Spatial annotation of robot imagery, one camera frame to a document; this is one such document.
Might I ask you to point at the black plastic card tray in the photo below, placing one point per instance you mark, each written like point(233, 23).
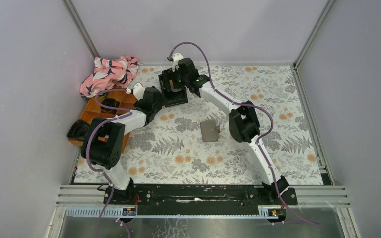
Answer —
point(172, 96)

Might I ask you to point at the orange compartment organizer tray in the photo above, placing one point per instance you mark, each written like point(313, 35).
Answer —
point(93, 110)

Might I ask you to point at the dark rolled belt upper compartment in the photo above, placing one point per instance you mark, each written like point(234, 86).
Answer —
point(110, 105)

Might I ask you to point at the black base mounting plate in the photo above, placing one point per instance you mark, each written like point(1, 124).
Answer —
point(165, 200)

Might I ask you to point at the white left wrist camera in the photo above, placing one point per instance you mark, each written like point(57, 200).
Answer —
point(136, 89)

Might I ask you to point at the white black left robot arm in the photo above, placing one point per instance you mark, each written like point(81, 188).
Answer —
point(102, 146)

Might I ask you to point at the dark rolled belt outside tray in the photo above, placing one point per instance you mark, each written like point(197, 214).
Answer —
point(78, 130)

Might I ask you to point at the pink navy patterned cloth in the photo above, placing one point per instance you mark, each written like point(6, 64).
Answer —
point(108, 74)

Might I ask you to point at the floral patterned table mat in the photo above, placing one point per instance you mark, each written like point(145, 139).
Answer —
point(170, 150)

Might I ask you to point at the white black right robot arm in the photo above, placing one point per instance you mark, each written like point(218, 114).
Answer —
point(244, 125)

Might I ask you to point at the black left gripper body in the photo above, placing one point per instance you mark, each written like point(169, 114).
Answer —
point(160, 102)

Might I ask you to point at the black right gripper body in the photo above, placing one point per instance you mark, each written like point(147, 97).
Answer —
point(179, 81)

